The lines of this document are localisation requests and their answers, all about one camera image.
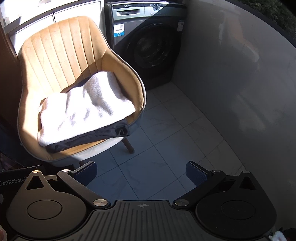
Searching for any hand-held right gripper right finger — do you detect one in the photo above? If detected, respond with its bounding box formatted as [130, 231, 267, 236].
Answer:
[173, 161, 262, 210]

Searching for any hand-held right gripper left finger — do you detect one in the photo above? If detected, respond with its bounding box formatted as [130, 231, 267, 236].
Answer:
[23, 161, 111, 209]

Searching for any cream fleece sweater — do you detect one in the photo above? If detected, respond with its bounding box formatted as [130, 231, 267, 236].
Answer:
[37, 71, 136, 147]

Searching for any black nylon garment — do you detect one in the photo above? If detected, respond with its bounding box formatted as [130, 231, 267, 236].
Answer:
[45, 76, 130, 153]

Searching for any tan upholstered armchair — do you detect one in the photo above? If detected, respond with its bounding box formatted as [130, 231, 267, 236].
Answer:
[17, 16, 147, 167]

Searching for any grey washing machine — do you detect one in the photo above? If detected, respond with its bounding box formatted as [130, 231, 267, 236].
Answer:
[104, 0, 188, 91]

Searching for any white cabinet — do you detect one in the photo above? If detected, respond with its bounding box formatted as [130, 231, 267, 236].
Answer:
[0, 0, 105, 54]

